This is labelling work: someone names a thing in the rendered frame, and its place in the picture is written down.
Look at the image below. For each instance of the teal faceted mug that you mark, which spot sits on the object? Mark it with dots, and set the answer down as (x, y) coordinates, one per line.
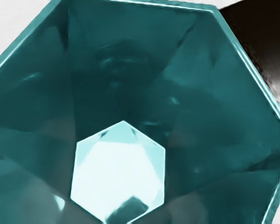
(135, 77)

